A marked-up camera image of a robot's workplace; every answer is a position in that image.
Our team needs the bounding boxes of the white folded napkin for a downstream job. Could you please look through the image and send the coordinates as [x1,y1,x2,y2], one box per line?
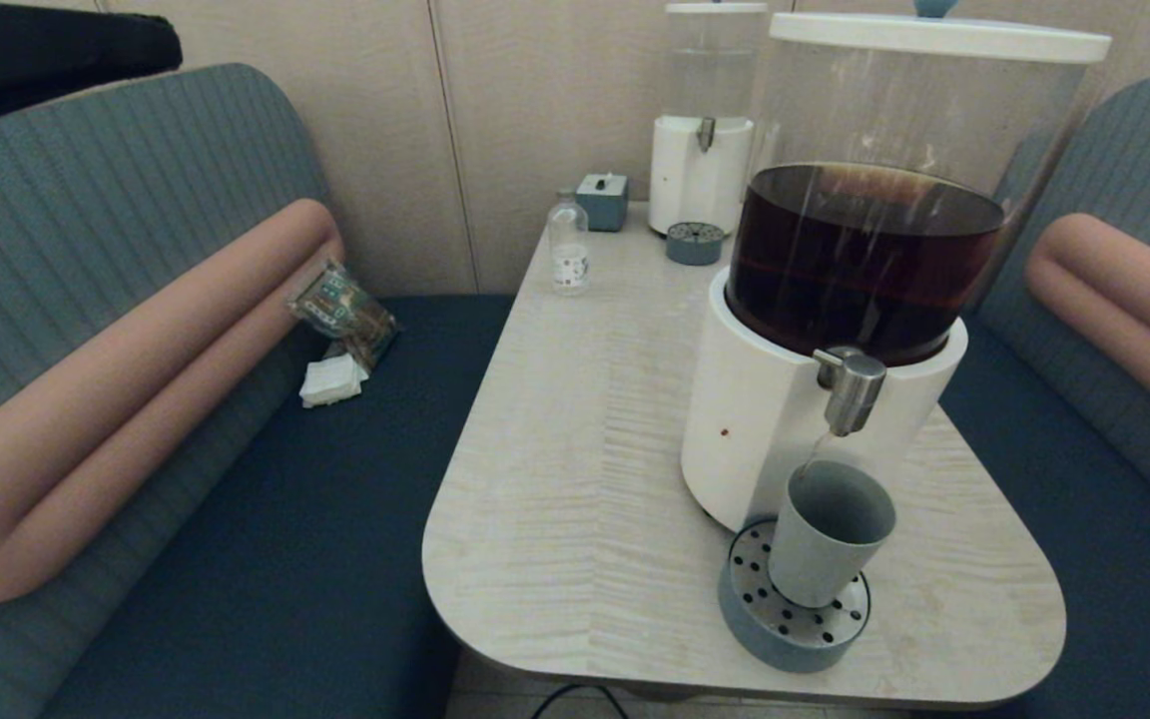
[298,352,369,408]

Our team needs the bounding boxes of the black floor cable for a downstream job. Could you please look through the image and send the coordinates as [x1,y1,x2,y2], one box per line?
[533,683,628,719]

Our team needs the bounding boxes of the large blue-grey drip tray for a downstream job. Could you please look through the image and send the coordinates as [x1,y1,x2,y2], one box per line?
[718,516,872,672]

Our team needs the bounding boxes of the clear plastic bottle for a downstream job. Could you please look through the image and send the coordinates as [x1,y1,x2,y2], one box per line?
[547,188,591,296]

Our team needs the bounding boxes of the blue-grey tissue box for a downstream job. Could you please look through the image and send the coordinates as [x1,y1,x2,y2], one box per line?
[575,172,629,233]

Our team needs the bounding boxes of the small white water dispenser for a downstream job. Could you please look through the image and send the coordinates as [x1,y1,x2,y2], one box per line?
[649,0,771,238]

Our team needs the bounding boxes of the small blue-grey drip tray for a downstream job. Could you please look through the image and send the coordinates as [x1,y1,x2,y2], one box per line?
[666,220,727,266]

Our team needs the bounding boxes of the large white tea dispenser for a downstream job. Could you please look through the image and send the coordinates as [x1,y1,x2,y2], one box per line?
[680,0,1112,536]

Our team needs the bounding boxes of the grey plastic cup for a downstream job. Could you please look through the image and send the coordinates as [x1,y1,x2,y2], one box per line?
[768,459,897,608]

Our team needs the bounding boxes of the silver dispenser tap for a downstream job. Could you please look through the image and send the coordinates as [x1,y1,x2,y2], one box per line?
[815,346,887,437]

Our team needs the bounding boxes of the transparent snack packet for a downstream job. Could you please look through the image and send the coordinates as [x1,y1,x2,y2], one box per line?
[286,258,398,368]

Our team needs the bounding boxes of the pink bolster cushion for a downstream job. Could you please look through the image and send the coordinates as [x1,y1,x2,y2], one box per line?
[1024,212,1150,442]
[0,198,344,605]

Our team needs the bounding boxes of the teal upholstered bench sofa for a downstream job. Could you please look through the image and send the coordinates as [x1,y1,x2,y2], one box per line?
[934,75,1150,719]
[0,62,518,719]

